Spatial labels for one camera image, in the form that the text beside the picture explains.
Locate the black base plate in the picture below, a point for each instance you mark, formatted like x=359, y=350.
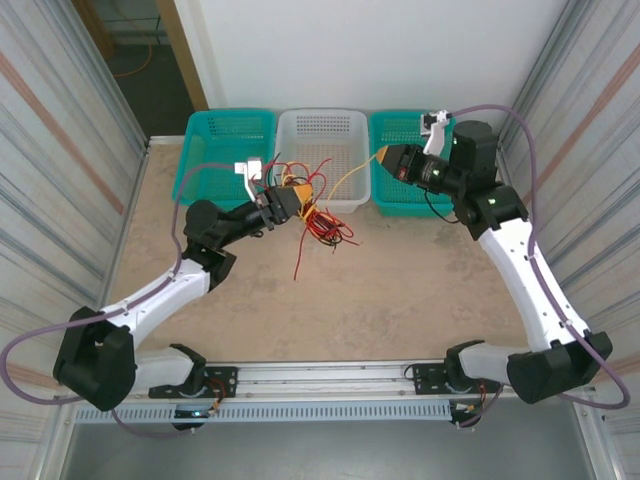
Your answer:
x=425, y=375
x=225, y=375

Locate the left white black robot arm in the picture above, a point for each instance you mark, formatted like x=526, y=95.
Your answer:
x=165, y=290

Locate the aluminium extrusion rail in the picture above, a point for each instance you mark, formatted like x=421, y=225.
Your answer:
x=325, y=377

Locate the white plastic basket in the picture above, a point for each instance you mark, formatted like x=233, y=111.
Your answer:
x=320, y=135

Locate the wooden door frame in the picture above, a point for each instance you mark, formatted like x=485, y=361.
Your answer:
x=182, y=55

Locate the teal plastic basket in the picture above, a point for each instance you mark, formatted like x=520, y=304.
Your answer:
x=395, y=130
x=210, y=135

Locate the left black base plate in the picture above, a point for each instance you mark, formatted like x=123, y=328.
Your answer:
x=225, y=375

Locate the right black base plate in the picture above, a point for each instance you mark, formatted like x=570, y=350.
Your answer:
x=425, y=375

